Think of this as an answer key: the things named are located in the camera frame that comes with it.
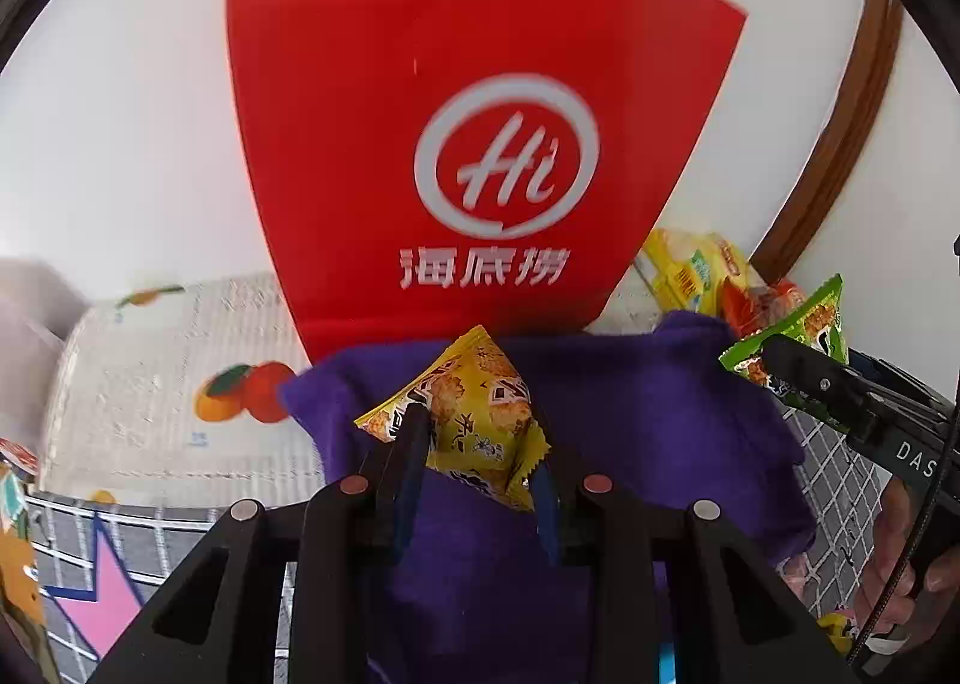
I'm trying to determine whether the orange snack packet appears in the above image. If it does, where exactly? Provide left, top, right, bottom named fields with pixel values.
left=0, top=463, right=50, bottom=647

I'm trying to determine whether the white fruit-print quilt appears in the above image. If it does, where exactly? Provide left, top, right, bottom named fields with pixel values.
left=37, top=271, right=331, bottom=509

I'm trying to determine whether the orange chip bag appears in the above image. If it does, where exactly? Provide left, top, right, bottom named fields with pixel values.
left=720, top=279, right=807, bottom=340

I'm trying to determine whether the small pink snack packet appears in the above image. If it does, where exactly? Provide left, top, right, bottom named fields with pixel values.
left=776, top=553, right=815, bottom=606

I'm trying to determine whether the purple cloth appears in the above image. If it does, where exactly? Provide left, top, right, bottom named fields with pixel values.
left=277, top=311, right=818, bottom=684

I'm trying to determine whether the yellow chip bag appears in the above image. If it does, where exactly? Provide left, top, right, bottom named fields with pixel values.
left=641, top=228, right=751, bottom=316

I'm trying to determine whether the person's right hand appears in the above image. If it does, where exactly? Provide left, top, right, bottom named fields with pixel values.
left=872, top=478, right=955, bottom=644

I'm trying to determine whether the brown wooden door frame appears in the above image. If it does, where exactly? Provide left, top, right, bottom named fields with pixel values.
left=750, top=0, right=905, bottom=287

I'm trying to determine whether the green snack packet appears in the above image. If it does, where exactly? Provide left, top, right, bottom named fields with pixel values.
left=718, top=274, right=852, bottom=422

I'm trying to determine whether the red paper bag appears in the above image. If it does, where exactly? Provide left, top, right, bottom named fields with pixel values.
left=225, top=0, right=749, bottom=362

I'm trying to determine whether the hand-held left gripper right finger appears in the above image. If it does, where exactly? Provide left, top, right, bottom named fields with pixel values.
left=525, top=421, right=856, bottom=684

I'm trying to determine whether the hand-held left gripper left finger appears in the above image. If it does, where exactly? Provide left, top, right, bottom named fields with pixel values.
left=90, top=403, right=436, bottom=684

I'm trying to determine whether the grey grid bed sheet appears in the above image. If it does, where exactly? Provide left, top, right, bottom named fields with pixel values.
left=22, top=384, right=893, bottom=684

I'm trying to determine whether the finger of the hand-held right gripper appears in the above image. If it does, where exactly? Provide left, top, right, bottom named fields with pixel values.
left=757, top=334, right=878, bottom=441

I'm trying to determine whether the yellow snack packet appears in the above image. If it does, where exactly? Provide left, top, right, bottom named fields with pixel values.
left=354, top=325, right=552, bottom=512

